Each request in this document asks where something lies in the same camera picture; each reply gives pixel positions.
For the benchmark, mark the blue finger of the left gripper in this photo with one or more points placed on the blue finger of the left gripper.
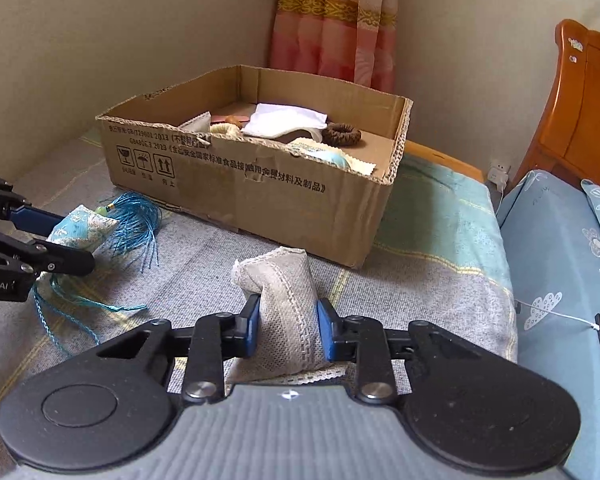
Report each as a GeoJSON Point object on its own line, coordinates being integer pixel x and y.
{"type": "Point", "coordinates": [23, 215]}
{"type": "Point", "coordinates": [59, 259]}

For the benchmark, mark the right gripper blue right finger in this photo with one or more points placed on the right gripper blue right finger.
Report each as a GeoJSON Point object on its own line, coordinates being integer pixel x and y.
{"type": "Point", "coordinates": [339, 336]}

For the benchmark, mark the small orange carrot toy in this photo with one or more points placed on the small orange carrot toy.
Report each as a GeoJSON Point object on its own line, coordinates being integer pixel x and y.
{"type": "Point", "coordinates": [234, 120]}

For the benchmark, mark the grey woven cloth bag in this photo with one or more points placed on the grey woven cloth bag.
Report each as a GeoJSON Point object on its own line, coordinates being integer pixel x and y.
{"type": "Point", "coordinates": [289, 347]}

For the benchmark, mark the white blue plush toy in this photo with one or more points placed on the white blue plush toy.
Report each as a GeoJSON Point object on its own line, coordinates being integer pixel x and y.
{"type": "Point", "coordinates": [337, 159]}

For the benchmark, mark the white wall socket charger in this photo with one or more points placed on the white wall socket charger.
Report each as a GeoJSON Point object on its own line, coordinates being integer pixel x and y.
{"type": "Point", "coordinates": [498, 174]}

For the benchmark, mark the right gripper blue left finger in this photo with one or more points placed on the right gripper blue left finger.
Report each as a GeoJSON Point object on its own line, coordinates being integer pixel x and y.
{"type": "Point", "coordinates": [244, 334]}

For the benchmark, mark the pink patterned curtain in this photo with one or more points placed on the pink patterned curtain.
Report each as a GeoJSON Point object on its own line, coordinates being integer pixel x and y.
{"type": "Point", "coordinates": [353, 40]}

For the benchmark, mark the orange wooden headboard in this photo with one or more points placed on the orange wooden headboard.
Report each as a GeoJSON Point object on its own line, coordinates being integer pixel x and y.
{"type": "Point", "coordinates": [567, 140]}

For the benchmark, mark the cardboard box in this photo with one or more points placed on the cardboard box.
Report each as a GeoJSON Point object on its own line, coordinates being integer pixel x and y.
{"type": "Point", "coordinates": [259, 186]}

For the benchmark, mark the blue floral bed sheet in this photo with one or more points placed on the blue floral bed sheet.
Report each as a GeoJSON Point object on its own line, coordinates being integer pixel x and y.
{"type": "Point", "coordinates": [551, 235]}

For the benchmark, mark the floral sachet with blue tassel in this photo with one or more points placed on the floral sachet with blue tassel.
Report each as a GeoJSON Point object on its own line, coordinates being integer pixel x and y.
{"type": "Point", "coordinates": [125, 229]}

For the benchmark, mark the yellow lens cleaning cloth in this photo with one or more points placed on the yellow lens cleaning cloth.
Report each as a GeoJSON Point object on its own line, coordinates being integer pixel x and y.
{"type": "Point", "coordinates": [316, 150]}

